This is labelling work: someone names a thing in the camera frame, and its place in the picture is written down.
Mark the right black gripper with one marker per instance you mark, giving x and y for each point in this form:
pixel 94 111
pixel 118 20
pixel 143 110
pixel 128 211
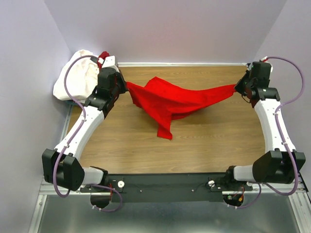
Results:
pixel 238 86

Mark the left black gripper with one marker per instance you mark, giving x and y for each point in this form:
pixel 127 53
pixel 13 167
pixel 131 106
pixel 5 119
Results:
pixel 120 77

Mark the bright red t-shirt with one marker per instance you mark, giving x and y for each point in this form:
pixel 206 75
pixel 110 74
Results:
pixel 165 102

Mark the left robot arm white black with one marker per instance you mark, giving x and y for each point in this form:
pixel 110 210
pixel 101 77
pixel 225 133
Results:
pixel 61 164

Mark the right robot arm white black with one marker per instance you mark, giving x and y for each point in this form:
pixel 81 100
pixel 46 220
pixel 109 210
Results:
pixel 281 162

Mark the dark red t-shirt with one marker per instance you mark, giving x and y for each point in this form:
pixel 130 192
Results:
pixel 103 57

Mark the white t-shirt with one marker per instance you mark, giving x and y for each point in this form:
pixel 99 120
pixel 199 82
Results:
pixel 81 79

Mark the grey laundry basket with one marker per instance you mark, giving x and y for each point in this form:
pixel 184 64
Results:
pixel 70 102

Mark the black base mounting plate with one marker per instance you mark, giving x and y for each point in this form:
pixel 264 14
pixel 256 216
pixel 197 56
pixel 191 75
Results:
pixel 173 187

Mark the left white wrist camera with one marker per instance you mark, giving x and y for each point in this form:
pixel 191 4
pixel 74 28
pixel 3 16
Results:
pixel 109 61

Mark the aluminium extrusion frame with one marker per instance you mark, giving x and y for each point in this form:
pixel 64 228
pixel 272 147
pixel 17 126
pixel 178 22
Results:
pixel 46 189

